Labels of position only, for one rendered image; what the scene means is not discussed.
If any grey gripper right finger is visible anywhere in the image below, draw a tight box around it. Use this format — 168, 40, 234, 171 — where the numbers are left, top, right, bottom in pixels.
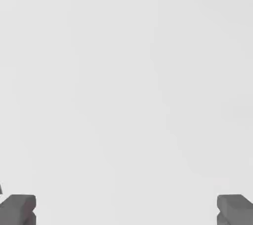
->
216, 194, 253, 225

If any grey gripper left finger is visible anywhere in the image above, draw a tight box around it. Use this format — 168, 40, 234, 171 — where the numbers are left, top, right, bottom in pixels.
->
0, 182, 37, 225

